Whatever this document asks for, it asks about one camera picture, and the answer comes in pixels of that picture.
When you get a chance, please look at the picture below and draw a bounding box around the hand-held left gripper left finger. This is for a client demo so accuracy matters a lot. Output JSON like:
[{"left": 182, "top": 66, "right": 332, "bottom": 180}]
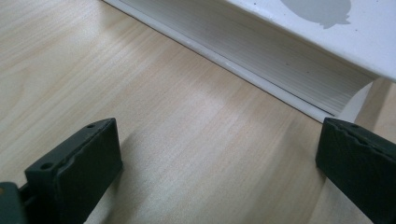
[{"left": 23, "top": 117, "right": 124, "bottom": 224}]

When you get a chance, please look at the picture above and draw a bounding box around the white box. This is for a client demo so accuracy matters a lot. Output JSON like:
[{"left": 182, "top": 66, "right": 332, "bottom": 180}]
[{"left": 102, "top": 0, "right": 396, "bottom": 124}]

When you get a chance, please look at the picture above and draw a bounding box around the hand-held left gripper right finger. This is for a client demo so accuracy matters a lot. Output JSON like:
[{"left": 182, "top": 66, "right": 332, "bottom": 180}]
[{"left": 315, "top": 117, "right": 396, "bottom": 224}]

